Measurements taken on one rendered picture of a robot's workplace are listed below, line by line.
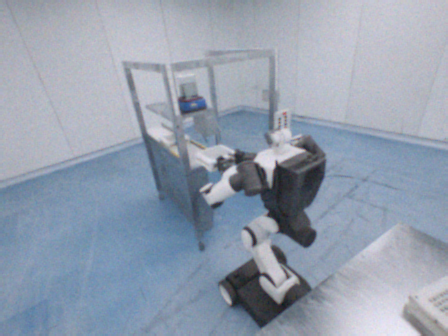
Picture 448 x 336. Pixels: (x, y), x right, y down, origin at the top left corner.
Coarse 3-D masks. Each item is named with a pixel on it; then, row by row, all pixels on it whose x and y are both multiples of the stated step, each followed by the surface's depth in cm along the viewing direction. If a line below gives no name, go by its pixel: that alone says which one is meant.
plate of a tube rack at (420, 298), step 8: (440, 280) 90; (424, 288) 88; (432, 288) 88; (440, 288) 88; (408, 296) 87; (416, 296) 86; (424, 296) 86; (432, 296) 85; (416, 304) 85; (424, 304) 83; (432, 304) 83; (424, 312) 83; (432, 312) 81; (440, 312) 81; (440, 320) 79
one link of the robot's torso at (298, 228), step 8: (280, 216) 131; (288, 216) 128; (296, 216) 129; (304, 216) 131; (288, 224) 128; (296, 224) 127; (304, 224) 129; (288, 232) 130; (296, 232) 126; (304, 232) 125; (312, 232) 126; (296, 240) 128; (304, 240) 124; (312, 240) 129
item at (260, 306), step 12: (276, 252) 201; (252, 264) 195; (228, 276) 185; (240, 276) 184; (252, 276) 186; (300, 276) 184; (240, 288) 180; (252, 288) 179; (300, 288) 157; (240, 300) 180; (252, 300) 171; (264, 300) 170; (288, 300) 154; (252, 312) 169; (264, 312) 163; (276, 312) 162; (264, 324) 161
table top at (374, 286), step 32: (384, 256) 110; (416, 256) 108; (320, 288) 99; (352, 288) 98; (384, 288) 97; (416, 288) 96; (288, 320) 89; (320, 320) 88; (352, 320) 87; (384, 320) 87; (416, 320) 86
